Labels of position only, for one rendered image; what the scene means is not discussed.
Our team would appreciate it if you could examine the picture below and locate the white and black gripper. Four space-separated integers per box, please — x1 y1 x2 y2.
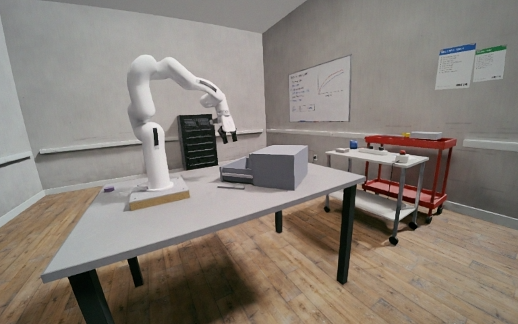
217 114 237 144

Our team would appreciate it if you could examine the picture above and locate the grey cabinet with drawers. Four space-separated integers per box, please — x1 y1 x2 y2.
219 145 308 190

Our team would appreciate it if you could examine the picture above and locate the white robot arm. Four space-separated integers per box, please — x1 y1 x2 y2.
127 55 229 192

